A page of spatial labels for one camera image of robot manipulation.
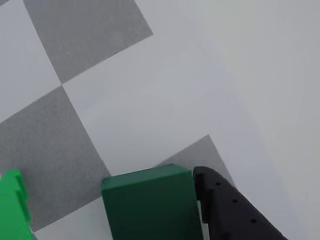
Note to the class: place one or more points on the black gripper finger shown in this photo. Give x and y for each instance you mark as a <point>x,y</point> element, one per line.
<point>232,212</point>

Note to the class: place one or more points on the dark green dice cube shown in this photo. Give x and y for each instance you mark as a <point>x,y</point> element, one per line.
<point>150,207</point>

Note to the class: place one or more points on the grey white checkered mat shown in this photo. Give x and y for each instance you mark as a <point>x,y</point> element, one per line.
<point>57,135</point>

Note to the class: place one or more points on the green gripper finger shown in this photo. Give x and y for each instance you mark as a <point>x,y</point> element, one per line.
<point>12,207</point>

